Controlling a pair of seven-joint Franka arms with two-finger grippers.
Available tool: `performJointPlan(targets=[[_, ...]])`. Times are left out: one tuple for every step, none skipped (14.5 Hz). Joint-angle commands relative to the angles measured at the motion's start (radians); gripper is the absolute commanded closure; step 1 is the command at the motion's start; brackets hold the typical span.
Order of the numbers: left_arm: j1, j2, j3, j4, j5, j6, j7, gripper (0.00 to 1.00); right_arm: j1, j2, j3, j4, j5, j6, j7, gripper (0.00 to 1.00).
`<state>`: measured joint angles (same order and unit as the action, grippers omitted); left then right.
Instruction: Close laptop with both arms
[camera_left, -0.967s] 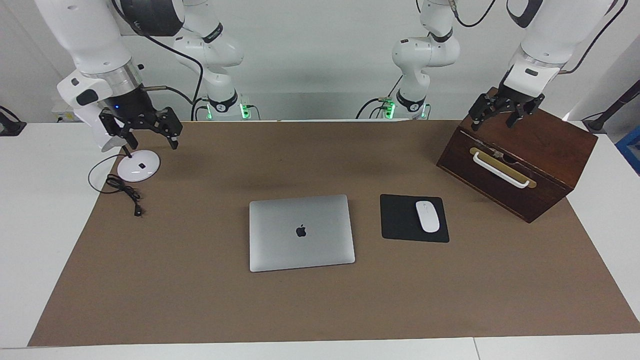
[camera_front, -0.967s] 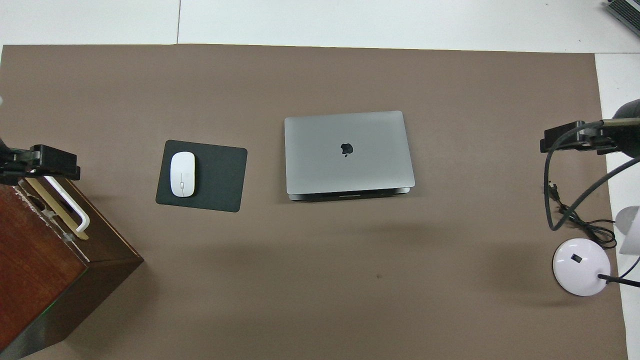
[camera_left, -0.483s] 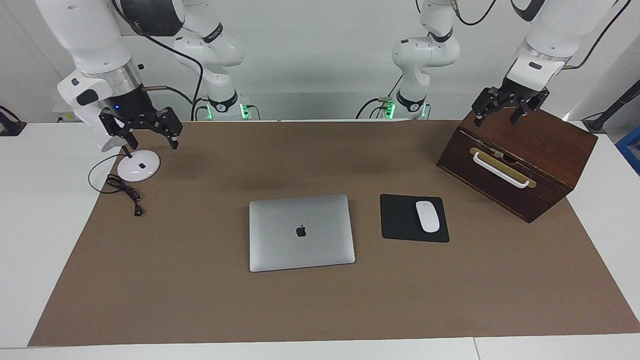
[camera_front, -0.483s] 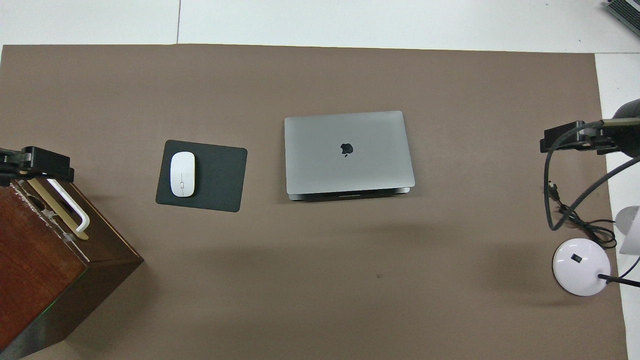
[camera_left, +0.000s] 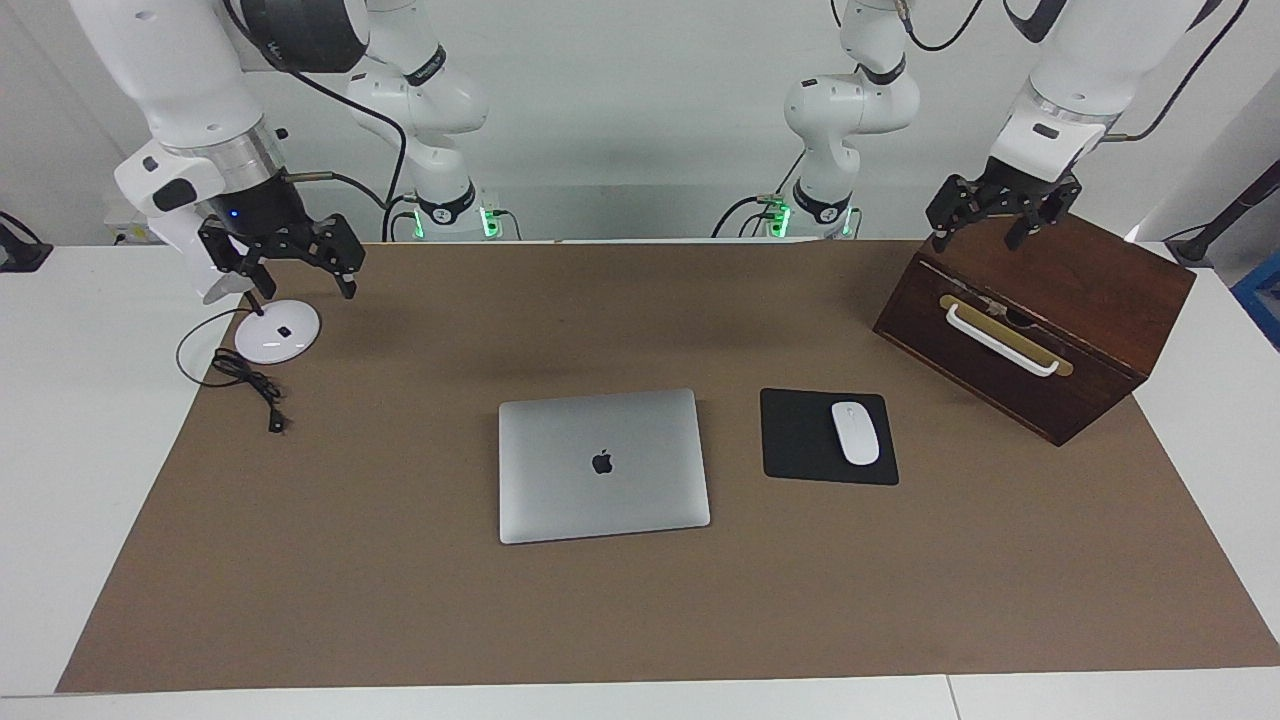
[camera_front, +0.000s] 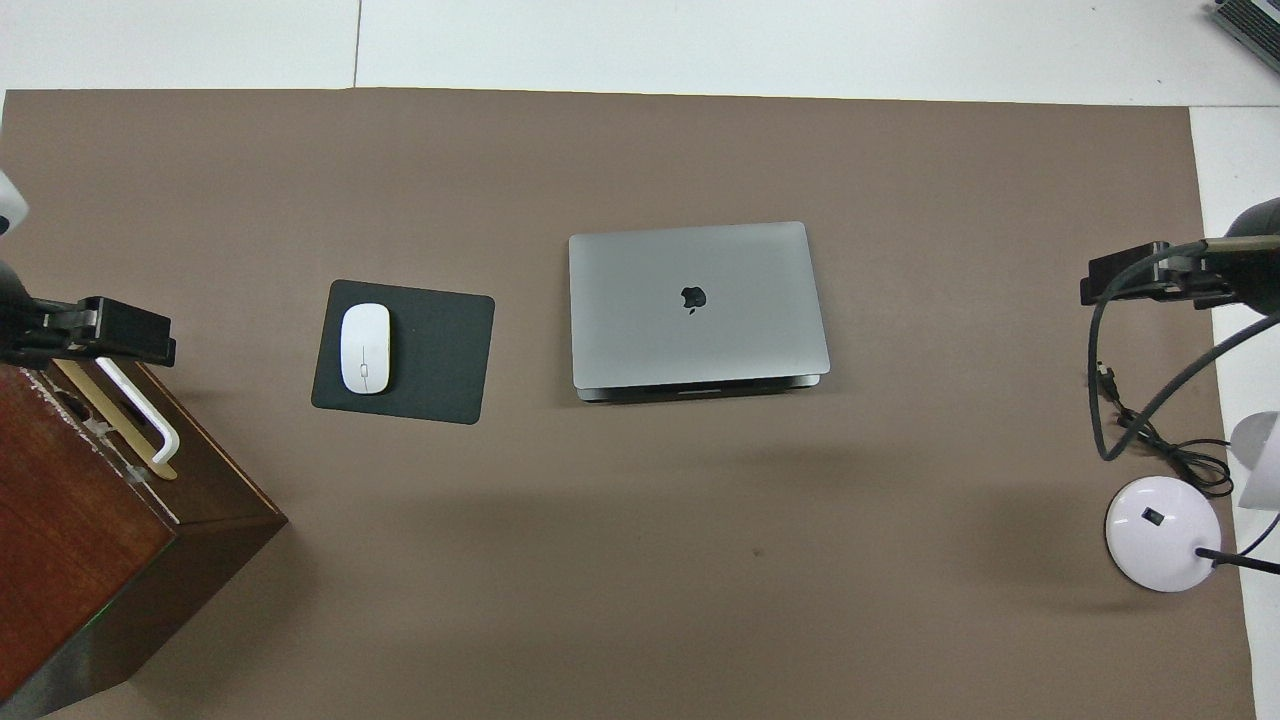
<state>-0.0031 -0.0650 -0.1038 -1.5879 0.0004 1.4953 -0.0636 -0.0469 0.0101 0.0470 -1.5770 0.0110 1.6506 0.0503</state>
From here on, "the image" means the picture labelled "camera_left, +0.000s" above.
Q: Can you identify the black mouse pad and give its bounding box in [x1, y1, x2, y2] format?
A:
[760, 388, 900, 487]

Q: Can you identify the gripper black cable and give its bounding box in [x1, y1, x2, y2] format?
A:
[895, 0, 1251, 143]
[283, 60, 411, 213]

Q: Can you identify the white computer mouse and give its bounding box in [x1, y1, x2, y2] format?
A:
[831, 401, 881, 467]

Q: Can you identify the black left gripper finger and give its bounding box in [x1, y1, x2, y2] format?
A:
[925, 175, 1001, 253]
[1003, 178, 1084, 251]

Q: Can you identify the thin black lamp power cable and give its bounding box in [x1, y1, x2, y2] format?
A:
[176, 305, 291, 436]

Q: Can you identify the grey laptop with apple logo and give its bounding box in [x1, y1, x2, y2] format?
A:
[498, 388, 712, 546]

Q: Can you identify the brown table mat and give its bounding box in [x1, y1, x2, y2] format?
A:
[55, 240, 1280, 694]

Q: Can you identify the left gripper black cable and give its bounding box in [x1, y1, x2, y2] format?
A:
[895, 0, 1251, 143]

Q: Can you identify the blue crate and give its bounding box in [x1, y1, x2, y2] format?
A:
[1232, 278, 1280, 351]

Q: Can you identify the white box handle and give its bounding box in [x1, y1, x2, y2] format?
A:
[945, 303, 1059, 378]

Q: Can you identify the black stand base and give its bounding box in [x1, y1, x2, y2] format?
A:
[0, 210, 53, 273]

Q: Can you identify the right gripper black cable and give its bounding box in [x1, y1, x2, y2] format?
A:
[283, 60, 411, 213]

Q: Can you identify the dark brown wooden box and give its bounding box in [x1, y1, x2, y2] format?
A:
[873, 174, 1197, 447]

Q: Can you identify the brass handle plate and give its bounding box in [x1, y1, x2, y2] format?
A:
[940, 293, 1074, 378]

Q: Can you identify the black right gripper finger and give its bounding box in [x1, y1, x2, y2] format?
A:
[198, 225, 279, 301]
[285, 213, 366, 301]

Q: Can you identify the black floor stand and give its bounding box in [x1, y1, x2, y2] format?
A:
[1165, 155, 1280, 269]

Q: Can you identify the black arm base cable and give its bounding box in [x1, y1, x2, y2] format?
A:
[383, 192, 421, 241]
[712, 192, 791, 239]

